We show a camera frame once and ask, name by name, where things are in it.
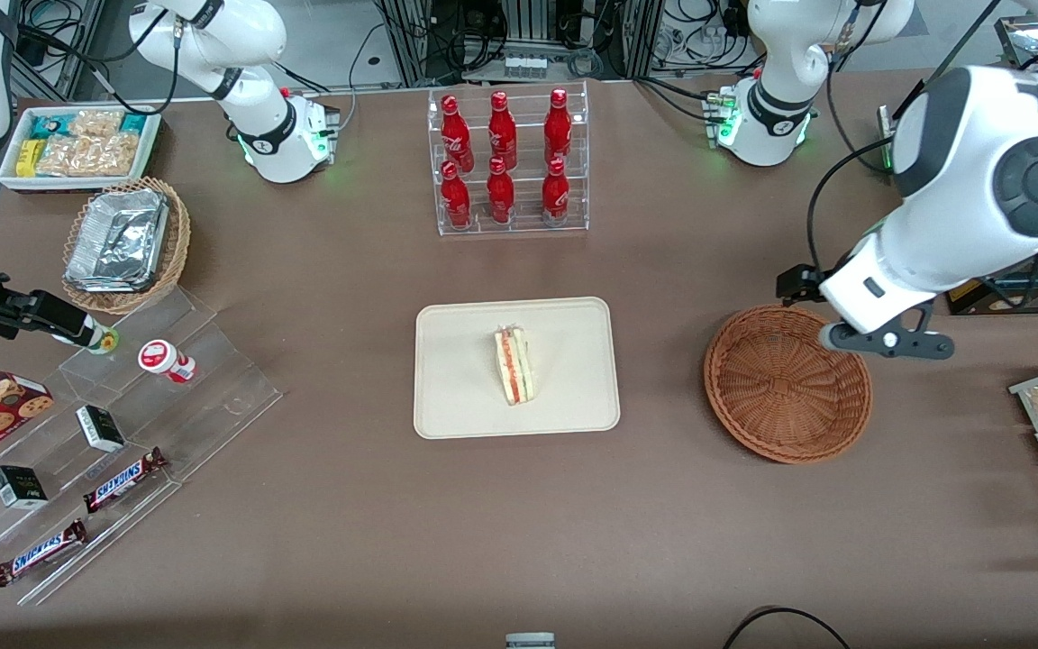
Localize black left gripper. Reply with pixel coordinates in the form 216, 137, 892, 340
776, 264, 824, 306

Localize triangle sandwich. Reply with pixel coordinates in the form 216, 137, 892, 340
494, 326, 540, 407

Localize round brown wicker basket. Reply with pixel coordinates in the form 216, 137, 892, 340
704, 305, 873, 465

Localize small wicker basket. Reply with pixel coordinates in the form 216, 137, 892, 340
62, 177, 191, 315

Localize beige rectangular tray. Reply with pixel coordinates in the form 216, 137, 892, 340
414, 297, 622, 440

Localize silver foil packs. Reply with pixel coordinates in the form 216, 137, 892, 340
66, 189, 168, 292

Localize red lid jar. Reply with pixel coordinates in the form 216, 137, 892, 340
138, 339, 197, 384

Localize small black box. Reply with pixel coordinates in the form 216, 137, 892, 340
76, 406, 126, 453
0, 465, 49, 510

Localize white plastic bin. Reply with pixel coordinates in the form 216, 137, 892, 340
0, 105, 162, 193

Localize clear cracker bag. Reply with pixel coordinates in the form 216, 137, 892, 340
68, 110, 123, 138
37, 135, 140, 178

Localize clear acrylic stepped shelf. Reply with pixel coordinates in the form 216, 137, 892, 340
0, 287, 284, 607

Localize Snickers chocolate bar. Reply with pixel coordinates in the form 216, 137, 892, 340
84, 448, 168, 515
0, 519, 87, 589

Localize black device with yellow label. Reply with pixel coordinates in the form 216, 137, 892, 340
945, 243, 1038, 316

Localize red cola bottle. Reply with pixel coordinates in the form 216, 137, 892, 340
487, 91, 518, 170
487, 157, 515, 224
441, 160, 472, 229
543, 88, 573, 168
441, 95, 475, 172
542, 158, 570, 224

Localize clear acrylic bottle rack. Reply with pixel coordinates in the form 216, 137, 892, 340
427, 81, 590, 237

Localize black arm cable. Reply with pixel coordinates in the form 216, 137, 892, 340
806, 135, 897, 271

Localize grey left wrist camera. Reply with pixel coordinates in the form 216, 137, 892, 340
819, 302, 955, 361

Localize black cable loop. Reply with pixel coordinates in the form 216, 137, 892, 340
722, 607, 853, 649

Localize aluminium frame rack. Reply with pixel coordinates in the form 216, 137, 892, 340
375, 0, 664, 87

